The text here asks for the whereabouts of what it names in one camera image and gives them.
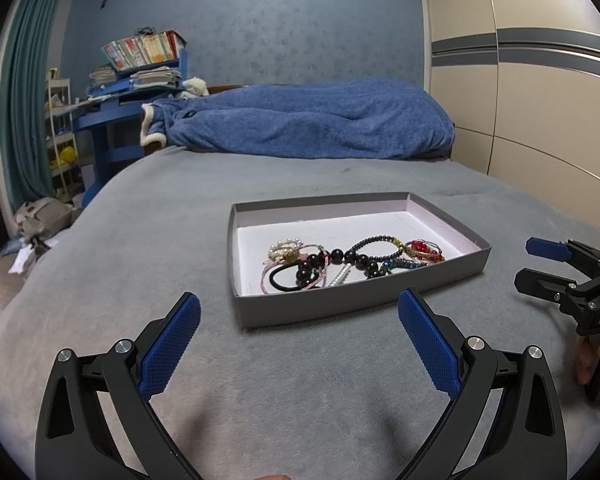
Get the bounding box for black hair tie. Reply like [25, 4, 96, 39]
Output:
[270, 265, 326, 293]

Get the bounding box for large black bead bracelet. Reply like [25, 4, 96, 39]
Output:
[294, 247, 383, 290]

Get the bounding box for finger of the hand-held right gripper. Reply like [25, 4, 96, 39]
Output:
[525, 237, 600, 279]
[514, 269, 589, 314]

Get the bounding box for grey bed cover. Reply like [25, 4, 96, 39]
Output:
[0, 145, 600, 480]

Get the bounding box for white plush toy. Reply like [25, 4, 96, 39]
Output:
[177, 76, 211, 98]

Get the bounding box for pearl bracelet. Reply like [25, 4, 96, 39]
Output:
[267, 240, 303, 263]

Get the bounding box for person's right hand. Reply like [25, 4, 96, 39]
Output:
[575, 333, 600, 387]

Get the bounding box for grey cardboard box tray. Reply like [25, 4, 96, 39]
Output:
[227, 191, 492, 331]

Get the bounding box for white rack cart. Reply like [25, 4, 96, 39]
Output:
[44, 67, 88, 206]

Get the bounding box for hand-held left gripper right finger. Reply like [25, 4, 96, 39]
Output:
[397, 287, 568, 480]

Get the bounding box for white crumpled paper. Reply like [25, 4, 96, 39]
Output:
[7, 245, 38, 276]

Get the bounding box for red and gold bead bracelet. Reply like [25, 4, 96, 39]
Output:
[404, 239, 446, 265]

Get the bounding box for teal curtain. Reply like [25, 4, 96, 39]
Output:
[0, 0, 76, 213]

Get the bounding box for blue shelf desk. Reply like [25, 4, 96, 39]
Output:
[72, 47, 188, 211]

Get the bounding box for grey bag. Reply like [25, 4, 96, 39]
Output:
[12, 197, 81, 251]

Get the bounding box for blue fleece blanket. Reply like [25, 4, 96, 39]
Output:
[140, 77, 456, 161]

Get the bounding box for silver beaded hair clip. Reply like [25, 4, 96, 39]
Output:
[327, 262, 353, 288]

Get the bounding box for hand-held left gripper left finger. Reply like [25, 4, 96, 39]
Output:
[34, 291, 203, 480]

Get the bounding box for blue bead bracelet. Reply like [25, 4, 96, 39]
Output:
[380, 257, 428, 276]

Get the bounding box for beige wardrobe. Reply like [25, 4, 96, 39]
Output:
[417, 0, 600, 226]

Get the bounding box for row of books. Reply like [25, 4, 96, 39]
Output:
[102, 31, 187, 68]

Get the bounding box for stack of papers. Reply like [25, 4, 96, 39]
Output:
[129, 66, 183, 92]
[87, 62, 120, 87]

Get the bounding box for pink cord bracelet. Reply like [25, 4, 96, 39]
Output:
[261, 242, 331, 295]

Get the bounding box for small dark bead bracelet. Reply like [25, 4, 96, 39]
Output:
[347, 234, 406, 262]

